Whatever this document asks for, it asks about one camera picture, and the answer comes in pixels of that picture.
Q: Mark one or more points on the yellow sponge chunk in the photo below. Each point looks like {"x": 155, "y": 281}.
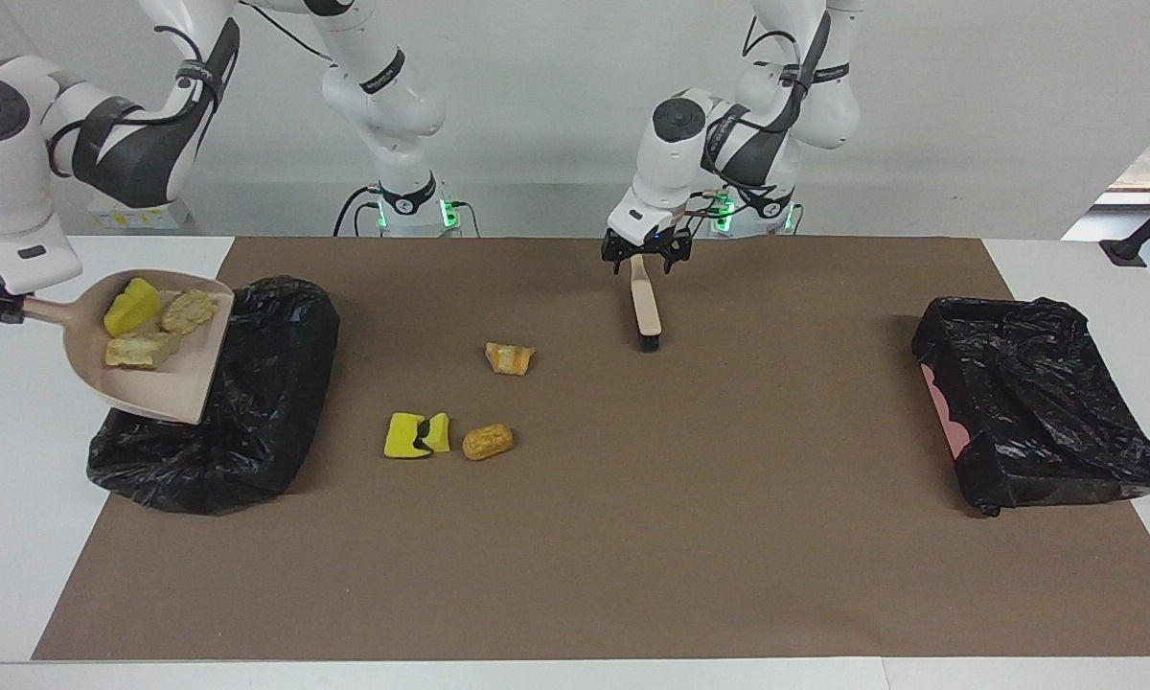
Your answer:
{"x": 132, "y": 307}

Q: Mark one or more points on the white wall power box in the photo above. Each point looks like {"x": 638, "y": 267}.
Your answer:
{"x": 149, "y": 218}

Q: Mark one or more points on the beige plastic dustpan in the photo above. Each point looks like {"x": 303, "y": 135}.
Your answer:
{"x": 182, "y": 383}

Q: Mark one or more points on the yellow sponge with green layer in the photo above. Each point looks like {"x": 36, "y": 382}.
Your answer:
{"x": 402, "y": 436}

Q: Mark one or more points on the brown cracked bread roll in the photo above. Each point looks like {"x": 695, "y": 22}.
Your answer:
{"x": 487, "y": 442}

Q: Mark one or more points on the brown table mat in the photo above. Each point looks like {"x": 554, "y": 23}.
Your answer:
{"x": 585, "y": 575}

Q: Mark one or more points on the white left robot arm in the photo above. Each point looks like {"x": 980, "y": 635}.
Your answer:
{"x": 671, "y": 163}

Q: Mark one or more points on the orange striped croissant piece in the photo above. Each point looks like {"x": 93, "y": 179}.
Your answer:
{"x": 510, "y": 358}

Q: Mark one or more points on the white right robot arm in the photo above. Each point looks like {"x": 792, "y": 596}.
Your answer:
{"x": 0, "y": 182}

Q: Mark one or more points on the pale cream trash piece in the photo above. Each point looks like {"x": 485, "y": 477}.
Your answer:
{"x": 141, "y": 351}

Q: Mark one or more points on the pink bin with black bag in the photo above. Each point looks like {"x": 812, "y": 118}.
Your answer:
{"x": 1035, "y": 402}

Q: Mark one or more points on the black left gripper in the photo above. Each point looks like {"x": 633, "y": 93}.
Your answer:
{"x": 650, "y": 244}

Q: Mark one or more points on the tan striped trash piece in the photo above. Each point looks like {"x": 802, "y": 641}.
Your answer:
{"x": 189, "y": 310}

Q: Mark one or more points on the bin lined with black bag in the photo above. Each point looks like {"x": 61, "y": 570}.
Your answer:
{"x": 249, "y": 431}

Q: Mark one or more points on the beige brush with black bristles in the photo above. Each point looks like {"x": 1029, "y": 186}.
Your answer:
{"x": 645, "y": 307}

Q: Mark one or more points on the black camera stand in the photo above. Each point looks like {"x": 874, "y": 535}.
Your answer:
{"x": 1136, "y": 244}

